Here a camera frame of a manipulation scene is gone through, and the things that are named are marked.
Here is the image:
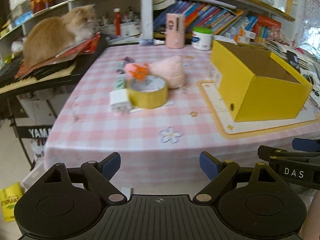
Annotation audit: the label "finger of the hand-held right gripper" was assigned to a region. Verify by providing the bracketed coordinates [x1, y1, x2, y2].
[292, 138, 320, 152]
[258, 145, 320, 162]

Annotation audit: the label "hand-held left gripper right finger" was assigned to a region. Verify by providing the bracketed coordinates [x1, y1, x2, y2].
[194, 151, 282, 204]

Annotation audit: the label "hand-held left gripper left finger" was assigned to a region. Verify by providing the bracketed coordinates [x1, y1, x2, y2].
[37, 152, 127, 204]

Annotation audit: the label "yellow cardboard box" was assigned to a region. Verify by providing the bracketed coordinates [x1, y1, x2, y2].
[210, 40, 313, 122]

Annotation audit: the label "white charger plug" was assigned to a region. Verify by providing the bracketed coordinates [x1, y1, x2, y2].
[109, 89, 132, 112]

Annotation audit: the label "yellow tape roll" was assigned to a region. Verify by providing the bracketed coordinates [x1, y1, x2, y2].
[126, 74, 168, 109]

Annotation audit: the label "mint green correction tape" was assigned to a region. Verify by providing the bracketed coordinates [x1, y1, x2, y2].
[114, 76, 127, 91]

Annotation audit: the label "pink orange fuzzy toy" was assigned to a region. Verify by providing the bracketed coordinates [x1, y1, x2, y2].
[124, 62, 150, 82]

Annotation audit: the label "pink plush toy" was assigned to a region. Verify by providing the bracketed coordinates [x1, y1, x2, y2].
[149, 56, 186, 89]

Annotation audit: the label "person's right forearm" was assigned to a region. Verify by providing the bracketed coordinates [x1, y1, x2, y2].
[300, 192, 320, 240]

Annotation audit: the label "yellow bordered desk mat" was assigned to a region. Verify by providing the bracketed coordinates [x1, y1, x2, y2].
[197, 80, 320, 142]

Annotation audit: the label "pink checkered tablecloth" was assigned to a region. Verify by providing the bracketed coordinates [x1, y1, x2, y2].
[44, 44, 320, 188]

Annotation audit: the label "black keyboard stand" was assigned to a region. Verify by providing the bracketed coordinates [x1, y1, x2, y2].
[6, 95, 54, 170]

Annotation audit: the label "white cabinet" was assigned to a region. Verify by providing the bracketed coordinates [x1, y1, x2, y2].
[20, 90, 75, 130]

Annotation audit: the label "pile of magazines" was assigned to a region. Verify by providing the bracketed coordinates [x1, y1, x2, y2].
[262, 40, 320, 98]

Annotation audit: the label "black electronic keyboard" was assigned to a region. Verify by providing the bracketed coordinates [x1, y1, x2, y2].
[0, 34, 109, 95]

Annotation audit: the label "yellow plastic bag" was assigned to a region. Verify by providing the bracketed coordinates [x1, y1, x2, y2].
[0, 182, 24, 222]

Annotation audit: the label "red paper sheets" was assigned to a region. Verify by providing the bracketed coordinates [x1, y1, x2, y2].
[15, 31, 103, 78]

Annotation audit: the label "white jar green lid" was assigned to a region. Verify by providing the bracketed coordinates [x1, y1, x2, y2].
[191, 27, 213, 51]

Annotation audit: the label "small blue white tube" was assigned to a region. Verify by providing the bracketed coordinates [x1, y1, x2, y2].
[139, 39, 164, 46]

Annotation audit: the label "pink cylinder container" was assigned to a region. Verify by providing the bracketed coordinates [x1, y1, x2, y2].
[165, 12, 186, 49]

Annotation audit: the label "white pen holder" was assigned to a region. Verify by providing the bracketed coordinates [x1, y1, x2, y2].
[121, 21, 140, 37]

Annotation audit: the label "red bottle white cap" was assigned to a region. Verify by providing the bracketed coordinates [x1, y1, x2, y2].
[114, 9, 122, 36]

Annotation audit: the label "orange fluffy cat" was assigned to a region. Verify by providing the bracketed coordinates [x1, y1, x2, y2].
[24, 4, 100, 67]

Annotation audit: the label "row of colourful books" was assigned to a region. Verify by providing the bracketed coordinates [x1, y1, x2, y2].
[153, 1, 282, 43]

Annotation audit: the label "white shelf unit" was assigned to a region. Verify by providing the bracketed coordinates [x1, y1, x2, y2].
[0, 0, 153, 63]

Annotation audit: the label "thick lying book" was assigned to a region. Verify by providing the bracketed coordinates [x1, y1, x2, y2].
[152, 0, 179, 10]

